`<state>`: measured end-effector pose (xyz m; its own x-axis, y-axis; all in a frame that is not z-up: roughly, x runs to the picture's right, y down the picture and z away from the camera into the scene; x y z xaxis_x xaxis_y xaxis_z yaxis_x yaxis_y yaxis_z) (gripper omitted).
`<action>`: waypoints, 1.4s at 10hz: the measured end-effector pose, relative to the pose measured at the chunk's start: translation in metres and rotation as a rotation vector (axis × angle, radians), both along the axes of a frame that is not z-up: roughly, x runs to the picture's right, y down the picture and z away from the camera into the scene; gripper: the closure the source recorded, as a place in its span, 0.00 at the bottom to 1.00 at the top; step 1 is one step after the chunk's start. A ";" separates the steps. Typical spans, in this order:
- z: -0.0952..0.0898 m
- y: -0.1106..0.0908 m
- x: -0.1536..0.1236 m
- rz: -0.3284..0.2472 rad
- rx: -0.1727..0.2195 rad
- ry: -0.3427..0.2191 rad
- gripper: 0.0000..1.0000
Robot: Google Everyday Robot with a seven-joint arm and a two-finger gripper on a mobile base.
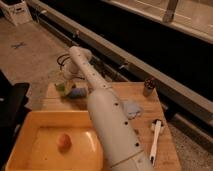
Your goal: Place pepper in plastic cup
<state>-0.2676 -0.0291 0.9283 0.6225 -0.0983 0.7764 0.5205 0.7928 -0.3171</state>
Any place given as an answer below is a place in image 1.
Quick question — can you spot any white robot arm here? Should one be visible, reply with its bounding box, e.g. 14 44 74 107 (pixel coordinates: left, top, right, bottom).
63 46 154 171

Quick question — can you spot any dark cylindrical cup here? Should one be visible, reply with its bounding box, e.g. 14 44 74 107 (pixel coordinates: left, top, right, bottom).
143 78 156 97

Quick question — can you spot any light blue cloth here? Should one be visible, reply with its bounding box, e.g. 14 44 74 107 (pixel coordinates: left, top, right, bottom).
123 100 143 120

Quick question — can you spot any orange round fruit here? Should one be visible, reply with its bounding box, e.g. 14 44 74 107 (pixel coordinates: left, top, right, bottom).
57 134 72 150

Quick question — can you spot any black object at left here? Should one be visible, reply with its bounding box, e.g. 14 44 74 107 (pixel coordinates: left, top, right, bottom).
0 69 30 168

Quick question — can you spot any wooden cutting board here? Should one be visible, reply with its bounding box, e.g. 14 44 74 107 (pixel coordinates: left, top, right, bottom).
42 82 182 171

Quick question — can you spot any yellow plastic tray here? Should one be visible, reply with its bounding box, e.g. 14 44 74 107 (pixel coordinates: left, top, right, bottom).
5 111 103 171

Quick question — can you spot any white storage box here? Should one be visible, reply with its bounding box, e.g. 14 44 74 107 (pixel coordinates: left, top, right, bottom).
0 0 32 26

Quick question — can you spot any black cable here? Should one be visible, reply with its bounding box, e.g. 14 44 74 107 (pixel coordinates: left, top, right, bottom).
56 53 72 71

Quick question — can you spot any white handled utensil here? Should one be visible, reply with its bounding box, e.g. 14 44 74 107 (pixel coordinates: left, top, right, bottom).
149 119 164 164

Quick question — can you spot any grey metal rail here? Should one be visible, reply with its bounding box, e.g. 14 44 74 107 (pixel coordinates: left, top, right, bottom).
27 0 213 127

